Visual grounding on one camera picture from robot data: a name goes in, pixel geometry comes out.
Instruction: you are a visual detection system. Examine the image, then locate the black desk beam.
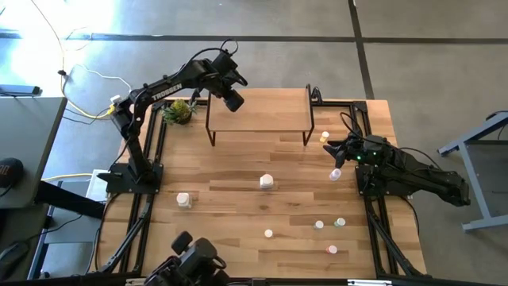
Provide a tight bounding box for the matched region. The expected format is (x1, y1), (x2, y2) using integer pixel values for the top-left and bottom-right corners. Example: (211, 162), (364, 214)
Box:
(34, 180), (106, 220)

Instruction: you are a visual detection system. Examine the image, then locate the thin black floor cable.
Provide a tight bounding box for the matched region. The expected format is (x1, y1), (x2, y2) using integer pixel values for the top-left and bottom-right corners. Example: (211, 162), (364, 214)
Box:
(64, 106), (115, 126)

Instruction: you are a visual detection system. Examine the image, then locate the grey desk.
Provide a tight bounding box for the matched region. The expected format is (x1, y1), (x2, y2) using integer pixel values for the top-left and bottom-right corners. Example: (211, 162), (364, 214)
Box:
(0, 96), (68, 210)

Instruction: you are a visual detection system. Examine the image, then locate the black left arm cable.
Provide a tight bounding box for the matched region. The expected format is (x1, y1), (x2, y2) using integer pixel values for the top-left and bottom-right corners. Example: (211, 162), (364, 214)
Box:
(185, 37), (240, 67)

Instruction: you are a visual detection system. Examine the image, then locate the black rounded object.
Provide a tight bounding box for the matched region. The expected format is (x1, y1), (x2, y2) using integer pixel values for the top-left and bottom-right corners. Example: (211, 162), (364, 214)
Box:
(0, 241), (31, 281)

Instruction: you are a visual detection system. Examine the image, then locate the grey platform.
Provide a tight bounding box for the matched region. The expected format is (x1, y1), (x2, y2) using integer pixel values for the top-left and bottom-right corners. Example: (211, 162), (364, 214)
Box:
(42, 180), (104, 245)

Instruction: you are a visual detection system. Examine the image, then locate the black round pouch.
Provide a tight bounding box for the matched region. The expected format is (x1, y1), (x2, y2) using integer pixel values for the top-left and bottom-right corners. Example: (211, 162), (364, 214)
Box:
(0, 157), (25, 189)

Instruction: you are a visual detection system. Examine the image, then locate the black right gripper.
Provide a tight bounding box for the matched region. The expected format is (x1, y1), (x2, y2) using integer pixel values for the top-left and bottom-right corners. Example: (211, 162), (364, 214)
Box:
(322, 133), (371, 169)

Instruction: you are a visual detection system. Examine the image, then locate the black aluminium table frame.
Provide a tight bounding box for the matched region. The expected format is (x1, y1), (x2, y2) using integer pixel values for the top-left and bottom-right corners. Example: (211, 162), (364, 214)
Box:
(90, 97), (428, 286)

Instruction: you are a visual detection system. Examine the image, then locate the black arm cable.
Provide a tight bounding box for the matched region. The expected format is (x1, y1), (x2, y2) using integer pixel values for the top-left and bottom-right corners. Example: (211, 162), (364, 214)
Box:
(339, 111), (372, 140)
(185, 37), (240, 67)

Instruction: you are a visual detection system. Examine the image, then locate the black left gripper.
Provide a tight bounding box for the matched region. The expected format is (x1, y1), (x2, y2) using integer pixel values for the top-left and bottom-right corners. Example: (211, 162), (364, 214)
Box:
(211, 50), (249, 87)

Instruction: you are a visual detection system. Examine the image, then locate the short yellow cable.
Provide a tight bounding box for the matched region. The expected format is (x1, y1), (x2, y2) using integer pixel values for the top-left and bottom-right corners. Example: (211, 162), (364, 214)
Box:
(40, 172), (95, 183)

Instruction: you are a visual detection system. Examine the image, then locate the white box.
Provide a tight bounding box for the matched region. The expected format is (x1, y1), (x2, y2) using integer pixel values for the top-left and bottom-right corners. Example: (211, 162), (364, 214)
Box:
(86, 168), (111, 203)

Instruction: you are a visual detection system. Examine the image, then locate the white cable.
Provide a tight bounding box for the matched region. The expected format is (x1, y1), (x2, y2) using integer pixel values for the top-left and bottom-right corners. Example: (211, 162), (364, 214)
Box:
(63, 63), (134, 102)

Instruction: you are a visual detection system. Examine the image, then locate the long yellow cable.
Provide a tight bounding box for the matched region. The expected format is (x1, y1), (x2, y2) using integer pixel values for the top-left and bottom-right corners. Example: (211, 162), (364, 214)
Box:
(30, 0), (116, 120)

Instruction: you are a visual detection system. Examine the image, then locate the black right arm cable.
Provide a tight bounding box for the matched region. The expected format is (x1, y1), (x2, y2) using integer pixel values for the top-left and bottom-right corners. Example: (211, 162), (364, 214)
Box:
(339, 111), (372, 140)

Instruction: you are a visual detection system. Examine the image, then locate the dark flat device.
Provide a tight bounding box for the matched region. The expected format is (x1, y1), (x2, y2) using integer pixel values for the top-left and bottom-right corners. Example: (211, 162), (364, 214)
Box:
(0, 83), (41, 97)

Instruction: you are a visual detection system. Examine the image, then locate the wooden shelf with black legs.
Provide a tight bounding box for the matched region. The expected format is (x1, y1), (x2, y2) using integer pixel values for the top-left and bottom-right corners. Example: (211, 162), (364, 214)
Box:
(205, 83), (317, 147)

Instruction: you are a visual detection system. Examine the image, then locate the blue-grey metal table frame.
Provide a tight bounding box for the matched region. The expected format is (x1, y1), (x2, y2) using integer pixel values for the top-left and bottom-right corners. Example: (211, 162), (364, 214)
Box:
(437, 110), (508, 234)

